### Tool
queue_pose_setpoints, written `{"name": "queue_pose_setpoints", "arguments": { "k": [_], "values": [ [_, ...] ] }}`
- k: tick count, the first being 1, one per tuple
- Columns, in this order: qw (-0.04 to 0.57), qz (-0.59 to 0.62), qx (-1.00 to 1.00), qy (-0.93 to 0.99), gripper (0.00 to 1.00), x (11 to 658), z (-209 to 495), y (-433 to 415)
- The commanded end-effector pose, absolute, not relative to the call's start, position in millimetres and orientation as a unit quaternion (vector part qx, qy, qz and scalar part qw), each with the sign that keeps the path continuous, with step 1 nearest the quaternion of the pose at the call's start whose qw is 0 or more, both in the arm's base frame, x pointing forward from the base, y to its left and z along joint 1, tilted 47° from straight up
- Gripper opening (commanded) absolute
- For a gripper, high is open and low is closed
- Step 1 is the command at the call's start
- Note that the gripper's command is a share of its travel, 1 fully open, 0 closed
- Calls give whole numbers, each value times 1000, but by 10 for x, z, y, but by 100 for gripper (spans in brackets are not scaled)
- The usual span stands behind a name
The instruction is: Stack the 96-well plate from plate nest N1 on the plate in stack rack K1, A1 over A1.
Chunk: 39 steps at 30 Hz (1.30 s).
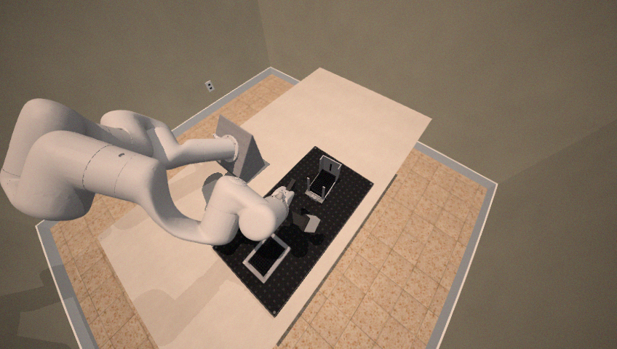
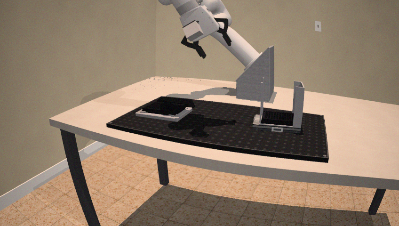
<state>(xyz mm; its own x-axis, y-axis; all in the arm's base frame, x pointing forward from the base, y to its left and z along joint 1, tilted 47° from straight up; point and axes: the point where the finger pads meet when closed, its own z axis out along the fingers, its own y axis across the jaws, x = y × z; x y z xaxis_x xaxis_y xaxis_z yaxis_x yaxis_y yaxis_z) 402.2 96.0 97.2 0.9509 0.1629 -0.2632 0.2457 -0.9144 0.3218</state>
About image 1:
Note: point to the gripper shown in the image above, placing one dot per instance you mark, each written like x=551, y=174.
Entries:
x=288, y=192

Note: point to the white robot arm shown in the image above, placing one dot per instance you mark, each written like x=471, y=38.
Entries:
x=54, y=175

